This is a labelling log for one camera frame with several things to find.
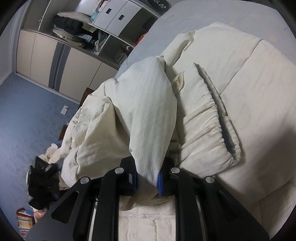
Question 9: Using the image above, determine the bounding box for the stack of books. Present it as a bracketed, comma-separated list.
[16, 208, 36, 239]

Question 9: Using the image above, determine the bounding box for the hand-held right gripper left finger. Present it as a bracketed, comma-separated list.
[25, 157, 138, 241]

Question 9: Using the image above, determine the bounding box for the brown wooden headboard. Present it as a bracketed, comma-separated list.
[58, 88, 99, 141]

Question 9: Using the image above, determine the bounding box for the shelf unit with white drawers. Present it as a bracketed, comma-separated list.
[88, 0, 162, 70]

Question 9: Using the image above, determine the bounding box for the black racket bag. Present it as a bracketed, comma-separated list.
[136, 0, 173, 12]

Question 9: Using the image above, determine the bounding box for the pile of clothes in wardrobe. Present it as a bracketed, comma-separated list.
[51, 11, 93, 47]

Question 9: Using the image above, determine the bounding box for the bed with light blue sheet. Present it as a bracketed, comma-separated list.
[116, 0, 296, 78]

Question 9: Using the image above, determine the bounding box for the beige sliding-door wardrobe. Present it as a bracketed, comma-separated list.
[15, 0, 121, 103]

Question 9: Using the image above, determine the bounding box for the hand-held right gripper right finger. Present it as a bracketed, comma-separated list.
[157, 159, 270, 241]

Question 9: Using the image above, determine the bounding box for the white hooded puffer jacket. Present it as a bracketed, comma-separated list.
[61, 22, 296, 241]

